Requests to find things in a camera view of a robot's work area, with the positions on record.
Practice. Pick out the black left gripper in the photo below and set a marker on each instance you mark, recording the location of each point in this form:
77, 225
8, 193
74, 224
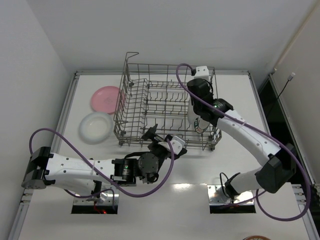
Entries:
157, 141

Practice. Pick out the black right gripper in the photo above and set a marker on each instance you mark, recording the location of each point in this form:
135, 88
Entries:
198, 107

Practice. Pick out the white fluted plate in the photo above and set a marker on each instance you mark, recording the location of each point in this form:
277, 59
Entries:
192, 117

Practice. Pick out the green rimmed printed plate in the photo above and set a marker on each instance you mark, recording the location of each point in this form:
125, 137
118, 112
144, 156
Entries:
199, 125

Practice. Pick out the pink plastic plate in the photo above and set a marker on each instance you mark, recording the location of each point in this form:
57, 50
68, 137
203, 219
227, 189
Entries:
106, 99

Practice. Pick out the white shallow bowl plate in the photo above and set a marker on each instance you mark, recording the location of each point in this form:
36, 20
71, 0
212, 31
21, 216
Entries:
95, 127

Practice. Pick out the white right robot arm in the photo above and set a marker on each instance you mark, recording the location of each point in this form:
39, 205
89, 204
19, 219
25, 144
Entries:
277, 165

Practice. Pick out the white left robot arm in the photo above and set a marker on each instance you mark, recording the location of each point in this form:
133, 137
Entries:
81, 177

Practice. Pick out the brown round object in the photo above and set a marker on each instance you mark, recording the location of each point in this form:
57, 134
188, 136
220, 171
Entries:
256, 237

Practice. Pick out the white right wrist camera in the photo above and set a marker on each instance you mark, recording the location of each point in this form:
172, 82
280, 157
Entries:
202, 72

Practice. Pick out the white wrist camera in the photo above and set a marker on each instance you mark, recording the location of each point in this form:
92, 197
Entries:
177, 144
202, 72

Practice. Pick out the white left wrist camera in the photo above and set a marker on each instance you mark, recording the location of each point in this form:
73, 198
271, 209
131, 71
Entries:
177, 144

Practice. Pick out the grey wire dish rack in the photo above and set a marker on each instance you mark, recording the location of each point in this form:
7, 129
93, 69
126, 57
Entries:
150, 95

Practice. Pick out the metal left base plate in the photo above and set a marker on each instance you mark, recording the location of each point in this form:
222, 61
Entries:
109, 198

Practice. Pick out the metal base plate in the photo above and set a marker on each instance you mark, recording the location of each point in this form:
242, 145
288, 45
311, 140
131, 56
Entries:
217, 198
109, 198

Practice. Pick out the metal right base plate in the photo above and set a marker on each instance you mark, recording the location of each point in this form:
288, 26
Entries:
217, 198

